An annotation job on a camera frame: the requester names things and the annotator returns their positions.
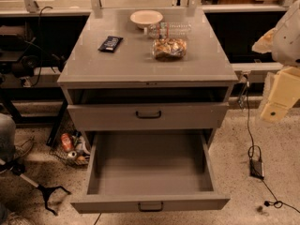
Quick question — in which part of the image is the black reacher grabber tool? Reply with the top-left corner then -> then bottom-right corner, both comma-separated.
0,159 -> 71,217

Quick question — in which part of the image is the open lower grey drawer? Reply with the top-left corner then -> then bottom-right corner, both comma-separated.
71,130 -> 230,214

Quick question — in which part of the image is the wire basket with items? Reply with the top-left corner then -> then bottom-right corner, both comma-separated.
50,130 -> 90,166

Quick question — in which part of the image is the grey drawer cabinet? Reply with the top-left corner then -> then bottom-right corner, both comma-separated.
58,7 -> 237,144

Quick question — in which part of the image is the dark blue snack packet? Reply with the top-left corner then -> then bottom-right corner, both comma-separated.
98,36 -> 123,53

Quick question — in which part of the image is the white ceramic bowl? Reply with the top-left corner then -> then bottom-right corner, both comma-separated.
130,10 -> 163,29

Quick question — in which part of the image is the black power adapter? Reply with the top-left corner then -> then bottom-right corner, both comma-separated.
249,159 -> 264,179

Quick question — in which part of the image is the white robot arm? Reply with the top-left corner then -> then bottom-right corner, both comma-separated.
252,1 -> 300,123

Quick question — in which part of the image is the person leg in jeans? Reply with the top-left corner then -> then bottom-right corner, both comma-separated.
0,113 -> 16,162

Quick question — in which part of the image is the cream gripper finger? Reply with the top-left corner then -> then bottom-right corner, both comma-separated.
260,67 -> 300,123

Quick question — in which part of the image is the black power cable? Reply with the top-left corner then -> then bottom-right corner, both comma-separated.
244,73 -> 300,214

